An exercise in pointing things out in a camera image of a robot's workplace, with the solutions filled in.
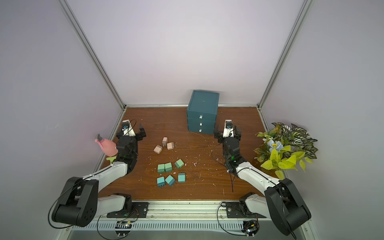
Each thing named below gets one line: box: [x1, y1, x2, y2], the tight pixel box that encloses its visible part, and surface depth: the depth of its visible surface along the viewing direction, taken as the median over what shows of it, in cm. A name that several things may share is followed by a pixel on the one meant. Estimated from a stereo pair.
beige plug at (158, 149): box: [153, 144, 163, 155], surface depth 96 cm
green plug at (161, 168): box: [157, 164, 165, 174], surface depth 87 cm
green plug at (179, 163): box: [174, 158, 185, 169], surface depth 89 cm
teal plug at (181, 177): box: [178, 172, 186, 183], surface depth 83 cm
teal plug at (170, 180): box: [165, 174, 176, 187], surface depth 83 cm
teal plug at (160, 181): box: [157, 176, 165, 187], surface depth 82 cm
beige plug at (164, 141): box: [162, 136, 168, 147], surface depth 98 cm
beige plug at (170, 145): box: [167, 142, 175, 150], surface depth 96 cm
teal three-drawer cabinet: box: [186, 90, 220, 135], surface depth 94 cm
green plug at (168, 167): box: [164, 162, 173, 172], surface depth 87 cm
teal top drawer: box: [186, 110, 217, 122], surface depth 91 cm
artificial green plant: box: [253, 122, 318, 180], surface depth 70 cm
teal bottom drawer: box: [188, 126, 216, 135], surface depth 102 cm
